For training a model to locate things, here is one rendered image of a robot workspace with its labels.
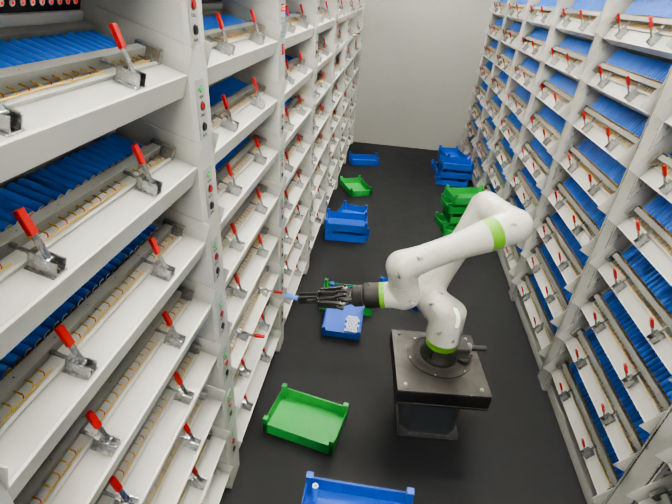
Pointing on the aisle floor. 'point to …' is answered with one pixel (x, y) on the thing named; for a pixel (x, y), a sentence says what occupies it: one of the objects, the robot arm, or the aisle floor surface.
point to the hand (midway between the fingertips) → (308, 297)
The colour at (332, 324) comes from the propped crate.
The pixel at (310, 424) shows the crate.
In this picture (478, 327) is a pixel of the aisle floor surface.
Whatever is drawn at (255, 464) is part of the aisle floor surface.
